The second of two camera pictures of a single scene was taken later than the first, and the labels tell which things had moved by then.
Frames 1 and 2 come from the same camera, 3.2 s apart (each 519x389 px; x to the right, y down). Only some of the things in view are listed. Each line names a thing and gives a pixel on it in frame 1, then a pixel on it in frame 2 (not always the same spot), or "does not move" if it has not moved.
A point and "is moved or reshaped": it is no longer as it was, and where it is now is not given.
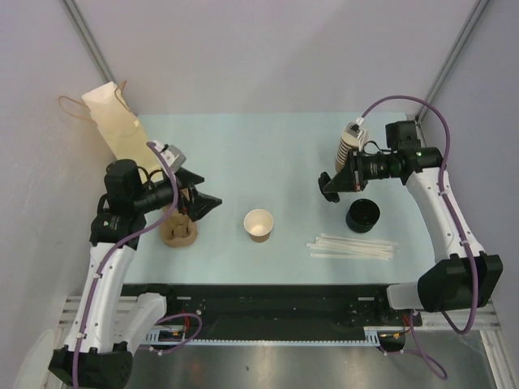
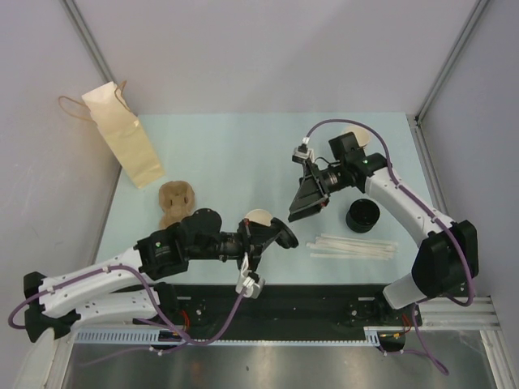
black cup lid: [330, 196] is moved or reshaped
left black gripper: [199, 203] -> [254, 239]
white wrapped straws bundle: [353, 247] does not move
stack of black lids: [362, 215] does not move
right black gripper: [352, 177] -> [313, 195]
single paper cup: [258, 224] does not move
